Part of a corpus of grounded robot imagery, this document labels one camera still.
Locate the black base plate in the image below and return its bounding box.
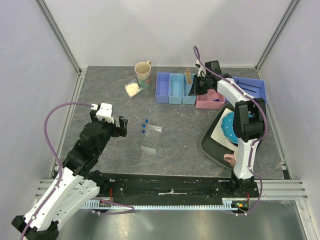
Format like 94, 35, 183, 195
86, 170, 259, 206

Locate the beige cartoon mug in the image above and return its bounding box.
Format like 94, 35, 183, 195
134, 60, 152, 89

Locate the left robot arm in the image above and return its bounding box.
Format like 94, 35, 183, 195
11, 111, 128, 240

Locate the large purple bin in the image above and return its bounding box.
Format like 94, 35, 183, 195
232, 76, 268, 105

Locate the purple bin leftmost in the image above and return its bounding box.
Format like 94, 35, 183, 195
155, 72, 170, 104

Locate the light blue bin left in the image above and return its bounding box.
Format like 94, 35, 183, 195
169, 73, 184, 105

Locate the pink mug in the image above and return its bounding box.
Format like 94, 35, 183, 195
223, 150, 238, 169

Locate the dark green tray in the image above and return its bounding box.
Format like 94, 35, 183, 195
201, 103, 234, 171

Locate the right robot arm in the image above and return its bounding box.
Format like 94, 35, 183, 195
191, 59, 268, 197

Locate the pink bin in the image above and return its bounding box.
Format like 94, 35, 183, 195
195, 89, 225, 110

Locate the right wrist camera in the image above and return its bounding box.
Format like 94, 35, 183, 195
195, 60, 207, 78

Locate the light blue bin right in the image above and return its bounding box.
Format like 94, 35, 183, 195
182, 73, 197, 105

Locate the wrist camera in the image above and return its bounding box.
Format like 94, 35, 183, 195
195, 60, 207, 78
90, 103, 115, 124

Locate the light blue cable duct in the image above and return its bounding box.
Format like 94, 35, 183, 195
81, 198, 251, 210

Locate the light blue bin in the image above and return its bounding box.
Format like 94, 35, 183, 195
182, 73, 197, 105
169, 73, 184, 105

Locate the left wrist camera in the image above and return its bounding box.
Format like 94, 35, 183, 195
90, 103, 115, 124

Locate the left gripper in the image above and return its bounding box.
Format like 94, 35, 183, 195
90, 110, 128, 156

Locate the clear test tube rack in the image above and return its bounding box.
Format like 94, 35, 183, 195
141, 124, 162, 153

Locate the bag of white powder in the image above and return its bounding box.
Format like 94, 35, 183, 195
124, 78, 143, 98

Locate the blue dotted plate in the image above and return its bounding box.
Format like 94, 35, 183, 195
220, 112, 238, 145

